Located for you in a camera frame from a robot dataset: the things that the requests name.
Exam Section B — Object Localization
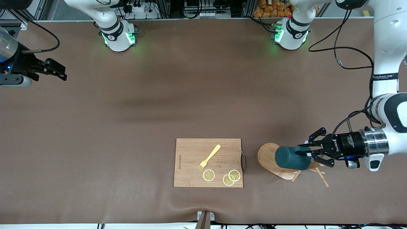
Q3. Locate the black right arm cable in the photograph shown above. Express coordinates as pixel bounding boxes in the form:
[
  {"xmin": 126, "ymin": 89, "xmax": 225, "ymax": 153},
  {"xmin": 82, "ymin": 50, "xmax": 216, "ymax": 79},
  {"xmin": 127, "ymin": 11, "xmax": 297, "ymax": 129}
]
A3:
[{"xmin": 10, "ymin": 17, "xmax": 61, "ymax": 53}]

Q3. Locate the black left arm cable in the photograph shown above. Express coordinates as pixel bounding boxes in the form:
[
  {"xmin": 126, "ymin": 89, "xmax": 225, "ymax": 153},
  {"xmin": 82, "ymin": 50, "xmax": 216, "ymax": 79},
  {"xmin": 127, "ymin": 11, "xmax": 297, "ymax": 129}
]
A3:
[{"xmin": 308, "ymin": 8, "xmax": 382, "ymax": 140}]

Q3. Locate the white electronics box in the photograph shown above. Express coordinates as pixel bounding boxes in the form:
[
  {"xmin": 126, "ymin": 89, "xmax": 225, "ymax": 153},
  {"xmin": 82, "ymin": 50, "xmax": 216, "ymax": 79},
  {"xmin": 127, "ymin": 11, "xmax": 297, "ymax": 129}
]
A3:
[{"xmin": 184, "ymin": 0, "xmax": 231, "ymax": 19}]

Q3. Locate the wooden mug tree rack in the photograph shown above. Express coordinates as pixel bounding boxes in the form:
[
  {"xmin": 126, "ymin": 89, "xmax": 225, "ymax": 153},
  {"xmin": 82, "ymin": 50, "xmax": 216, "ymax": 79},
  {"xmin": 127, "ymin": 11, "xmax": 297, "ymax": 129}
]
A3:
[{"xmin": 257, "ymin": 142, "xmax": 329, "ymax": 188}]

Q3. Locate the orange snack pile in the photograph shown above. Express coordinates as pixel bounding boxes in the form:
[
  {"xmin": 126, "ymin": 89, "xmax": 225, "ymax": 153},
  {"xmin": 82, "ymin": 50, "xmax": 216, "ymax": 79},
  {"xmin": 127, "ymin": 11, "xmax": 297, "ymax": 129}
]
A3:
[{"xmin": 253, "ymin": 0, "xmax": 294, "ymax": 18}]

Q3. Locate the brown table mat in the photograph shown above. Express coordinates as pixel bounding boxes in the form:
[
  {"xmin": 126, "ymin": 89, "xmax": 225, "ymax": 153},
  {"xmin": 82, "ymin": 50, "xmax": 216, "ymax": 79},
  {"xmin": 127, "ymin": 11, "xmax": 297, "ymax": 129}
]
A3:
[{"xmin": 0, "ymin": 17, "xmax": 407, "ymax": 225}]

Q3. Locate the aluminium frame profile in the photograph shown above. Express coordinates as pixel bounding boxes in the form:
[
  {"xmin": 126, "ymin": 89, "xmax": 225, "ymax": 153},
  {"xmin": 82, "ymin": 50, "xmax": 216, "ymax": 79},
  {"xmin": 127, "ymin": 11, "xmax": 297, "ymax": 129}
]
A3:
[{"xmin": 0, "ymin": 0, "xmax": 48, "ymax": 29}]

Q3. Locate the dark teal ribbed cup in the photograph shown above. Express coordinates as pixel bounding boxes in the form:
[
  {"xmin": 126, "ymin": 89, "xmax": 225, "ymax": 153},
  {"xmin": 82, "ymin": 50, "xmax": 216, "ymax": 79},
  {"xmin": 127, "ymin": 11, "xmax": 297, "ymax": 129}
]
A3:
[{"xmin": 274, "ymin": 145, "xmax": 312, "ymax": 171}]

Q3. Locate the yellow plastic fork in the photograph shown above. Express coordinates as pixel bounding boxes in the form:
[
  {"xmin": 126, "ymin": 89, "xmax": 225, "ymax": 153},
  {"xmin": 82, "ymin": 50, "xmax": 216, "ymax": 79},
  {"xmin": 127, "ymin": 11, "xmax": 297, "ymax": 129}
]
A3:
[{"xmin": 198, "ymin": 144, "xmax": 221, "ymax": 171}]

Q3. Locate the white power strip with plugs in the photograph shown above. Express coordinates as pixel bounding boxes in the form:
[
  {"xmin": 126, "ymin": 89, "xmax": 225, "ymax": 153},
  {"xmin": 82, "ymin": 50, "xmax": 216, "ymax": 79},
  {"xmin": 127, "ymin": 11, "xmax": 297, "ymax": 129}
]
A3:
[{"xmin": 126, "ymin": 2, "xmax": 161, "ymax": 19}]

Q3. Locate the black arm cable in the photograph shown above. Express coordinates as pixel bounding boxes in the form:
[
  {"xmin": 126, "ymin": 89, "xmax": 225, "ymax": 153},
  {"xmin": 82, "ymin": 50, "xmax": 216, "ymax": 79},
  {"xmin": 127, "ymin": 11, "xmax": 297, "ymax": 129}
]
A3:
[
  {"xmin": 10, "ymin": 17, "xmax": 61, "ymax": 53},
  {"xmin": 308, "ymin": 8, "xmax": 382, "ymax": 140}
]

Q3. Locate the metal table clamp bracket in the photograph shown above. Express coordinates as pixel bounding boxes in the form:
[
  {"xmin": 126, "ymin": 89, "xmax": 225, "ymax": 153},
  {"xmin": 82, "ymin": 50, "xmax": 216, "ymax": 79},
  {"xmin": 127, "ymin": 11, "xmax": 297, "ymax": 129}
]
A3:
[{"xmin": 195, "ymin": 211, "xmax": 215, "ymax": 229}]

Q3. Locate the wooden cutting board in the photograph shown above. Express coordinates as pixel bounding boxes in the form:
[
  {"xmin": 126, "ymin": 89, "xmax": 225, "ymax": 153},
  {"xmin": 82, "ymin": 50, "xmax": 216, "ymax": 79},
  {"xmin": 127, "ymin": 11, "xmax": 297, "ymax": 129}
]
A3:
[{"xmin": 174, "ymin": 138, "xmax": 247, "ymax": 188}]

